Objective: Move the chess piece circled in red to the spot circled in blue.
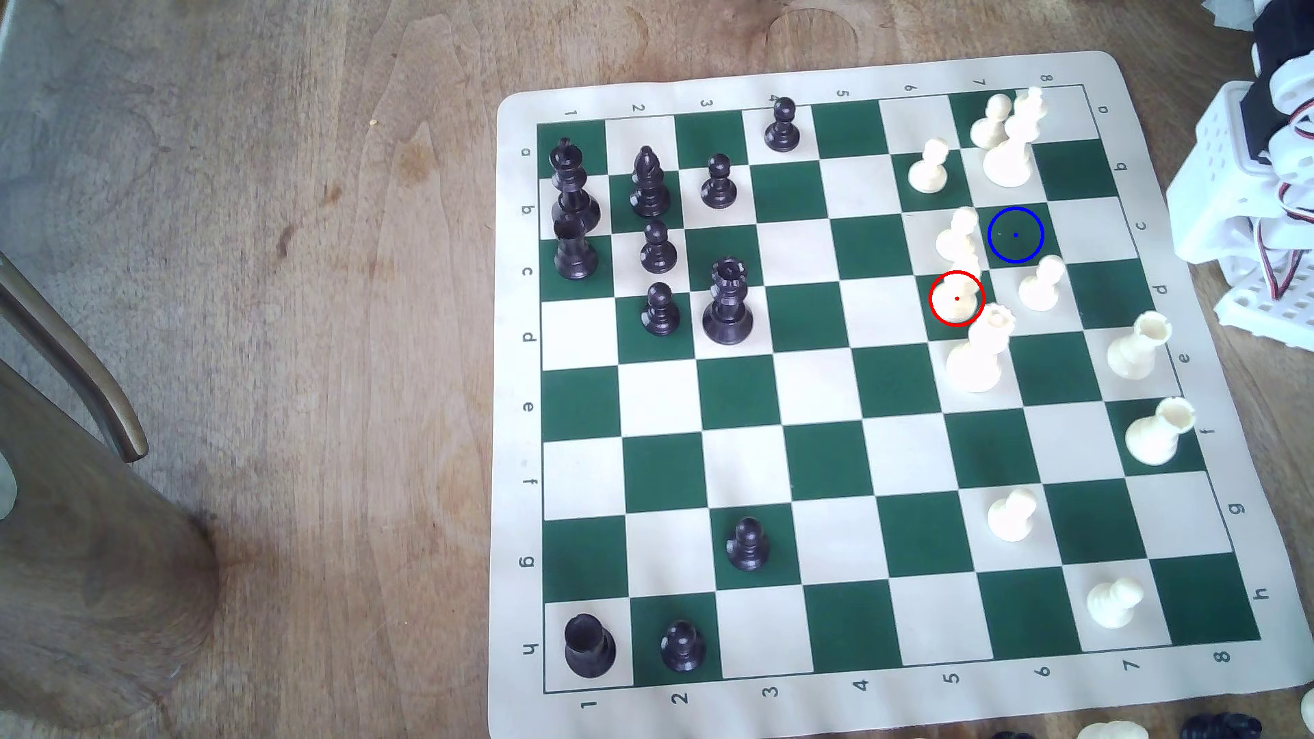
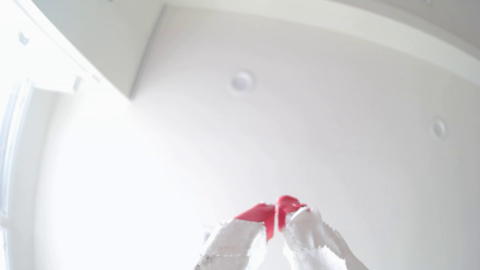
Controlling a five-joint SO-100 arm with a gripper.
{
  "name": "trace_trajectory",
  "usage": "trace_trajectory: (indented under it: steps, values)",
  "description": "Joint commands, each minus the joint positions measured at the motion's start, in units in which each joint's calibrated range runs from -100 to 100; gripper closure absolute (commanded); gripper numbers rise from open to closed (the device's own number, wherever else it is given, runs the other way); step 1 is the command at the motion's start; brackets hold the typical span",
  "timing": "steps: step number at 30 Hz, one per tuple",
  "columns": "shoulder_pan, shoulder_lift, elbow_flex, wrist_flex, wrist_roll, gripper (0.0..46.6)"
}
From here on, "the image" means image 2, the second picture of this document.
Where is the round white ceiling light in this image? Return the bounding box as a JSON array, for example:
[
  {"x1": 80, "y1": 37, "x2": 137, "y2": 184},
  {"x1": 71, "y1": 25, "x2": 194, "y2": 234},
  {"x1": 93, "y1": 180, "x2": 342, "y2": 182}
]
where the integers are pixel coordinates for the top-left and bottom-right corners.
[
  {"x1": 230, "y1": 70, "x2": 256, "y2": 93},
  {"x1": 431, "y1": 117, "x2": 448, "y2": 140}
]

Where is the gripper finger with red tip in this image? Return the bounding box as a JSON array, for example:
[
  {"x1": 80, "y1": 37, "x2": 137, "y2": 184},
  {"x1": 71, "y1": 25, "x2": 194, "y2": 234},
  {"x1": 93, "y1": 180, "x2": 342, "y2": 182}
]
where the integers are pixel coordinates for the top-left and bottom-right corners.
[
  {"x1": 277, "y1": 195, "x2": 370, "y2": 270},
  {"x1": 194, "y1": 202, "x2": 276, "y2": 270}
]

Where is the white window frame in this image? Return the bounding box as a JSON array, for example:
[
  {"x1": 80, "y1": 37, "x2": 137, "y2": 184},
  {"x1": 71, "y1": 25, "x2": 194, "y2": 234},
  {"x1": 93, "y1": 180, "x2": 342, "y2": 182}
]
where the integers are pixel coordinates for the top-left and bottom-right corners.
[{"x1": 0, "y1": 77, "x2": 36, "y2": 270}]

